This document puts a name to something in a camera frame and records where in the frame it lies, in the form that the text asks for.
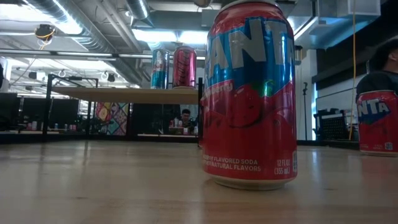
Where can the red Coke Zero can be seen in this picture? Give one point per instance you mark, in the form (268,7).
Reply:
(184,68)

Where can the black perforated cart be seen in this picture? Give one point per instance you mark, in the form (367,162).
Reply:
(332,127)

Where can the gray ceiling box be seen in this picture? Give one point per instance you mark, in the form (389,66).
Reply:
(206,18)

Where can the slim blue silver can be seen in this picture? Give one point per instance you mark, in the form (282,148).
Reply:
(160,71)

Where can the black tripod stand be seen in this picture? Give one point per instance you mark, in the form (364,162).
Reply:
(305,112)

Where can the black table edge bar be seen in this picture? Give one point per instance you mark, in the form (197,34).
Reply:
(326,144)

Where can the red strawberry Fanta can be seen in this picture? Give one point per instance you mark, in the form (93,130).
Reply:
(377,130)
(248,140)

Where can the white cylindrical tank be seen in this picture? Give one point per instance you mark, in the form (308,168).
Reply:
(6,71)

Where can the colourful patterned poster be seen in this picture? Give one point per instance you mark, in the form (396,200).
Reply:
(112,119)

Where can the large silver ventilation duct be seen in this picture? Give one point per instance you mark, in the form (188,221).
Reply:
(93,40)

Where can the small silver ventilation duct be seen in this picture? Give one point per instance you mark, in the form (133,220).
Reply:
(138,9)

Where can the black computer monitor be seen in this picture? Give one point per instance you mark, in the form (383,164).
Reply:
(65,112)
(9,109)

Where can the wooden shelf with black frame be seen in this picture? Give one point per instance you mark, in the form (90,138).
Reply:
(124,95)

